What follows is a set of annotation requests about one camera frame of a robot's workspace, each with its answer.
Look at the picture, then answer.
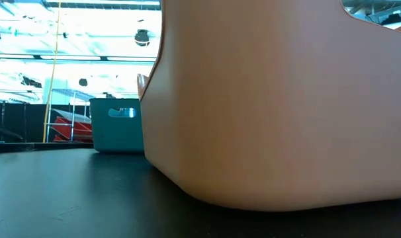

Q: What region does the orange plastic bin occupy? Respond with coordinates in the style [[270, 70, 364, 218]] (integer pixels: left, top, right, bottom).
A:
[[136, 0, 401, 212]]

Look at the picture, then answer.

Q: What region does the blue plastic bin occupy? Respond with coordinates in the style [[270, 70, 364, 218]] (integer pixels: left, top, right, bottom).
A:
[[89, 97, 145, 155]]

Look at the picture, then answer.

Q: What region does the black ceiling fixture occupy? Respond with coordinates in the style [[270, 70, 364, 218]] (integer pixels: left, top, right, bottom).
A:
[[21, 75, 42, 89]]

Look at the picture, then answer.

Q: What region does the black room divider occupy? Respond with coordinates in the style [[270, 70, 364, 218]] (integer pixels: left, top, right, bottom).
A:
[[0, 102, 92, 143]]

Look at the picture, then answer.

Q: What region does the wire rack with red bins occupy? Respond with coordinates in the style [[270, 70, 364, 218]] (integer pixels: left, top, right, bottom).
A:
[[44, 88, 94, 143]]

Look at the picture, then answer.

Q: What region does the yellow cable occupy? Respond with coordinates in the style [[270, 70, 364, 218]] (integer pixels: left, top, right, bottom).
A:
[[42, 0, 62, 143]]

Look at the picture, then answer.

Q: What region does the black aluminium table frame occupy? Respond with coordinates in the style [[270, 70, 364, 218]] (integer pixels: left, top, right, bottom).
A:
[[0, 141, 95, 155]]

